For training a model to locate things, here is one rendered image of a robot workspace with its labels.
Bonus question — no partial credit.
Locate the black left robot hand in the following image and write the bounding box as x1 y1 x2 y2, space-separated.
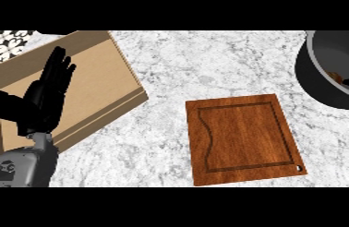
0 45 78 137

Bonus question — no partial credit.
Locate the brown wooden cutting board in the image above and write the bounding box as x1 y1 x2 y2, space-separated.
183 93 309 187

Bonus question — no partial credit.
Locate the black pot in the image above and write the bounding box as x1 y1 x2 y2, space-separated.
293 30 349 111

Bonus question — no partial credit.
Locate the brown croissant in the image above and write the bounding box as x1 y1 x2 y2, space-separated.
322 70 349 87

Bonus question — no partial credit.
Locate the tan wooden cabinet door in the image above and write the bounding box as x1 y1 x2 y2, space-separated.
0 30 149 153

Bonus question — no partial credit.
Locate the black rounded object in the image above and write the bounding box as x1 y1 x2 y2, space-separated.
35 30 77 36

